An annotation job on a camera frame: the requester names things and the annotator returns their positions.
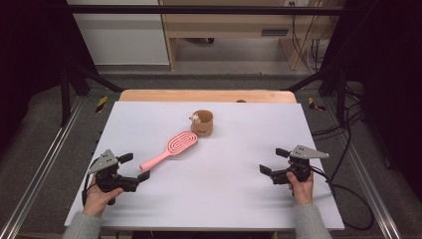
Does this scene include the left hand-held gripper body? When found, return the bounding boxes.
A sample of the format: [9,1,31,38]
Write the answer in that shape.
[88,148,140,193]

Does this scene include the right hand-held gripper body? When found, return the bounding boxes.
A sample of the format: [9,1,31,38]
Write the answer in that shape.
[271,144,330,185]

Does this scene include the pink hairbrush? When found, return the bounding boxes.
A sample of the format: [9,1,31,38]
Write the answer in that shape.
[138,129,199,173]

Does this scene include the person's left hand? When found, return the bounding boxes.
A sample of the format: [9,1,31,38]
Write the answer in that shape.
[82,173,125,218]

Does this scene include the person's right hand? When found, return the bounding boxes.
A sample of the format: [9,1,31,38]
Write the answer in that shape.
[286,160,315,206]

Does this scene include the yellow black floor tape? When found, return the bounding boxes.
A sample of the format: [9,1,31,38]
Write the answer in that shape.
[95,95,109,114]
[308,97,326,113]

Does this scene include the brown cup with hedgehog figure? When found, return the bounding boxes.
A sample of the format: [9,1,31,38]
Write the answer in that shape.
[188,109,214,137]

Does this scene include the black metal stand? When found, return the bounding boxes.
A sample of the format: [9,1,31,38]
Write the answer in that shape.
[282,64,349,127]
[59,63,125,127]

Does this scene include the white cabinet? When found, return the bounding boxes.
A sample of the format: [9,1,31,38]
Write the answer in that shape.
[66,0,170,66]

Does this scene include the black curtain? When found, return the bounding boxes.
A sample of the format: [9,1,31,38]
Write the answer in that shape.
[321,0,422,193]
[0,0,98,153]

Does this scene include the light wooden desk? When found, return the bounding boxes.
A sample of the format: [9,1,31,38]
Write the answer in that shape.
[158,0,346,72]

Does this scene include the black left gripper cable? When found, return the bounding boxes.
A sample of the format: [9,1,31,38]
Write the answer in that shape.
[81,157,102,207]

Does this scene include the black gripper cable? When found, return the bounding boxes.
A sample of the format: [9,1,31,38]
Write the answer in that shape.
[81,157,102,207]
[310,165,376,232]

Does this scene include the black floor cables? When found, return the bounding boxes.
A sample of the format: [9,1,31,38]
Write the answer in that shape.
[312,83,366,182]

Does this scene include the aluminium floor rail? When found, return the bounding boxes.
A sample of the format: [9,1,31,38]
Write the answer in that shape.
[0,96,86,239]
[326,99,404,239]

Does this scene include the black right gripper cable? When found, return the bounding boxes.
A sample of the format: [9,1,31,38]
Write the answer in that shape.
[310,165,376,232]

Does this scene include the bundle of black wall cables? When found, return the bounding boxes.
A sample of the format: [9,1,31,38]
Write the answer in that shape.
[290,1,332,73]

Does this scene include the black horizontal frame bar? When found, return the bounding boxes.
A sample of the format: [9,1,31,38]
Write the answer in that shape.
[64,4,352,16]

